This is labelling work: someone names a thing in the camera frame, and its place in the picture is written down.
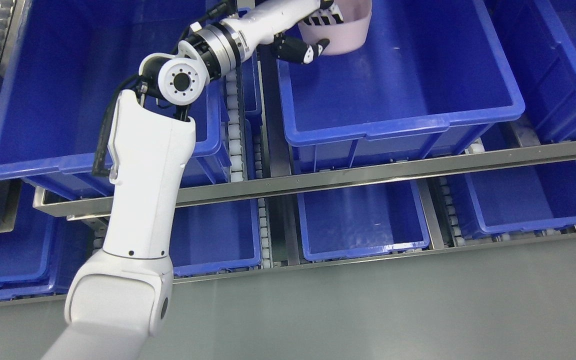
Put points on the lower blue bin right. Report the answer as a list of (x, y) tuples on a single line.
[(518, 199)]

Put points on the lower blue bin centre-left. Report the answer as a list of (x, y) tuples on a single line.
[(215, 237)]

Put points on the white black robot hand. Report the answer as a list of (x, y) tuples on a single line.
[(267, 24)]

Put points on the large blue bin middle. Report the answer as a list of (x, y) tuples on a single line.
[(430, 79)]

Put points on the large blue bin left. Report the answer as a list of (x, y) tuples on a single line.
[(69, 58)]

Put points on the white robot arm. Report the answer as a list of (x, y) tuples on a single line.
[(119, 298)]

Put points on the lower blue bin middle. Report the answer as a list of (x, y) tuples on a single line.
[(360, 221)]

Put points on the steel shelf rack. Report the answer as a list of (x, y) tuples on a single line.
[(210, 116)]

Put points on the blue bin upper right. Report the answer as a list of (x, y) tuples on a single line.
[(539, 40)]

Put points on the large blue bin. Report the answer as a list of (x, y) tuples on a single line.
[(69, 58), (430, 79)]

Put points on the lower blue bin far left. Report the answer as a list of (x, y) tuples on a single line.
[(42, 254)]

